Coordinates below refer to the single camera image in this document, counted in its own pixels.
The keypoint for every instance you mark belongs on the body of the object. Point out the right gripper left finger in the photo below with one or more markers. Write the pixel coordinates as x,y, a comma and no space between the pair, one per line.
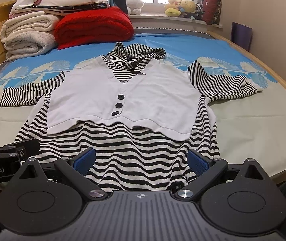
73,172

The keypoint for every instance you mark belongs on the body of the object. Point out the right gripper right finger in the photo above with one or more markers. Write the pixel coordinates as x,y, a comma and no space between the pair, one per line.
207,171

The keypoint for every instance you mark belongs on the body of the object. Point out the striped hoodie with white vest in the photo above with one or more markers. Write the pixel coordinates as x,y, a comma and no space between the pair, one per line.
140,115

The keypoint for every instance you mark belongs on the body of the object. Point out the stack of folded clothes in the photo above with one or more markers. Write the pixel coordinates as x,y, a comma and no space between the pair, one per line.
21,5

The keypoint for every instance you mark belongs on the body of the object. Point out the blue patterned bed sheet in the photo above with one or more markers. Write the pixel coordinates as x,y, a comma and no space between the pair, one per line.
143,105

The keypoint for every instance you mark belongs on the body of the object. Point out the cream folded blanket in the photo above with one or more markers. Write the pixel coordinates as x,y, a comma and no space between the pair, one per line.
29,35

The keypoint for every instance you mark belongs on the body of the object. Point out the purple box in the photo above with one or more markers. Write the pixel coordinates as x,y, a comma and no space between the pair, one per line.
241,35

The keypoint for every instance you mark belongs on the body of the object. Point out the red folded blanket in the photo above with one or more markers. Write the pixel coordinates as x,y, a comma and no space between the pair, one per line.
92,26

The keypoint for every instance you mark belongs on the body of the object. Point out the dark red cushion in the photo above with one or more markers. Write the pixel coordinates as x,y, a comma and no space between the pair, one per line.
211,11

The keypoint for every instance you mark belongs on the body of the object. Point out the yellow plush toys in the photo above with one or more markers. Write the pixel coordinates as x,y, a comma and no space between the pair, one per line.
181,8

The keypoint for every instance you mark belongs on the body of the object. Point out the white plush toy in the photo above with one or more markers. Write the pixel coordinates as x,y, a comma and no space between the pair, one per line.
134,7

